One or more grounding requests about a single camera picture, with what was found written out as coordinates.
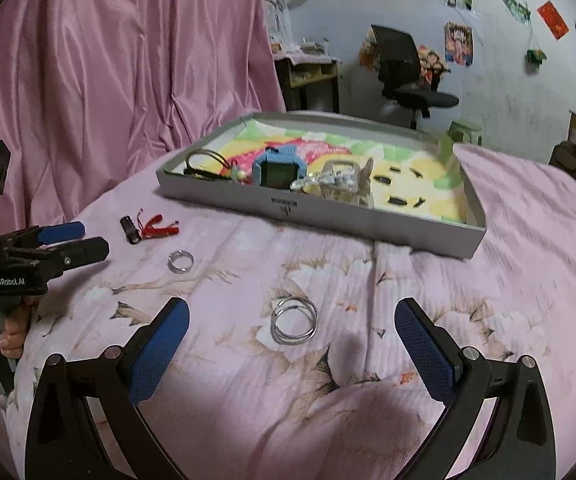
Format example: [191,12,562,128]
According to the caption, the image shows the black hair clip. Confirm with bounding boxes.
[120,216,142,245]

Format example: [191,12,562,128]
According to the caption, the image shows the red braided bracelet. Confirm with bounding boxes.
[136,208,181,240]

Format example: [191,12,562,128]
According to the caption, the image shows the small silver ring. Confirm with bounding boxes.
[166,249,196,276]

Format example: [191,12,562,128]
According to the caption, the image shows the brown cord bead necklace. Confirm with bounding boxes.
[182,148,249,183]

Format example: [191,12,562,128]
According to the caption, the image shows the silver bangle set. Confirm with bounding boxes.
[270,296,318,346]

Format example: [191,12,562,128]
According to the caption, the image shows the blue kids smartwatch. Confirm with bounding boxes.
[252,144,308,190]

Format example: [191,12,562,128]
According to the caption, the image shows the grey square hair claw clip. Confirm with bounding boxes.
[318,158,374,207]

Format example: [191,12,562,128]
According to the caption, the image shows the person's left hand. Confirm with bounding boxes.
[0,297,38,360]

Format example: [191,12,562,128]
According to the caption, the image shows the pink satin curtain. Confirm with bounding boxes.
[0,0,284,232]

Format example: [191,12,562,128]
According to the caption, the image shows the pink floral bed sheet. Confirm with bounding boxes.
[5,148,576,479]

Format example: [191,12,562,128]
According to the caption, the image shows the colourful bear drawing paper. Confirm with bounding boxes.
[175,119,470,224]

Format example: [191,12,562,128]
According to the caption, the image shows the grey shallow box tray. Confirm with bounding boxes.
[157,112,486,259]

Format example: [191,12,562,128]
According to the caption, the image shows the wooden desk with clutter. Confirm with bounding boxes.
[271,42,340,114]

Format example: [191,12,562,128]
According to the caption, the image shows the green plastic stool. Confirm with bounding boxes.
[448,119,483,146]

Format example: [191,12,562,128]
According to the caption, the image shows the black office chair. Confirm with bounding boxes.
[372,25,459,130]

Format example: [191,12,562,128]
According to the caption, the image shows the anime character poster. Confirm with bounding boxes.
[444,22,474,66]

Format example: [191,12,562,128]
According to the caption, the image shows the green hanging wall pouch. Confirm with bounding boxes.
[526,49,547,66]

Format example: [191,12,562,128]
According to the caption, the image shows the red square wall paper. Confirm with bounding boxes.
[538,1,569,40]

